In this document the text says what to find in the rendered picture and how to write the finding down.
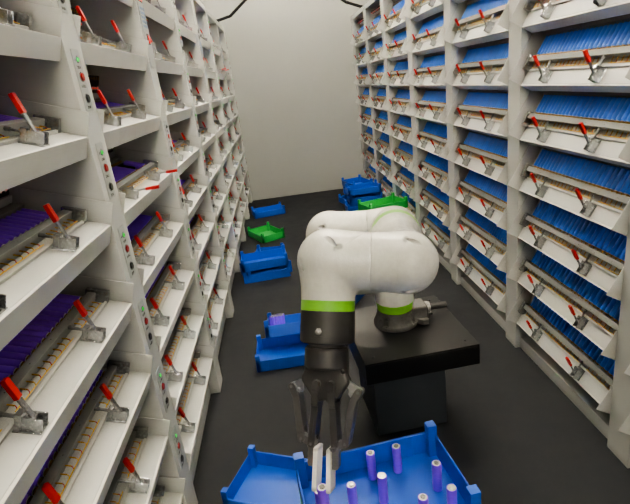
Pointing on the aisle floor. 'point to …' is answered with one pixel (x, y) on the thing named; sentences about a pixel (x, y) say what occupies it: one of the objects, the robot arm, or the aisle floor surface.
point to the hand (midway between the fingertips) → (324, 467)
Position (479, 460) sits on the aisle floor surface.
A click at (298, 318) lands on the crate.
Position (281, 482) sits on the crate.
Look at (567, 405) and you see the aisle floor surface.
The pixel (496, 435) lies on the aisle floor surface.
